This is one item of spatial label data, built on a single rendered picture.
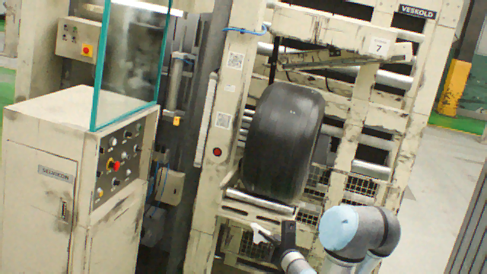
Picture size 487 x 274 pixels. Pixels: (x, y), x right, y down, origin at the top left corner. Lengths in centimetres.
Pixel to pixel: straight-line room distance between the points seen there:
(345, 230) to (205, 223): 137
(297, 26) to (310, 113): 52
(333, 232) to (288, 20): 142
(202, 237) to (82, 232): 83
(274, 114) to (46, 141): 94
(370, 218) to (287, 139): 88
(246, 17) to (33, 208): 120
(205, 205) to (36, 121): 101
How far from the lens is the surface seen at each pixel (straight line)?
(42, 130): 192
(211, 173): 248
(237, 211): 245
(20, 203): 208
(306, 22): 251
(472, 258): 128
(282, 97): 224
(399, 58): 265
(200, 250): 266
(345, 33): 250
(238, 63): 232
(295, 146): 215
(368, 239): 136
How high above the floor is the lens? 187
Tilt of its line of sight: 17 degrees down
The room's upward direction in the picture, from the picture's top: 12 degrees clockwise
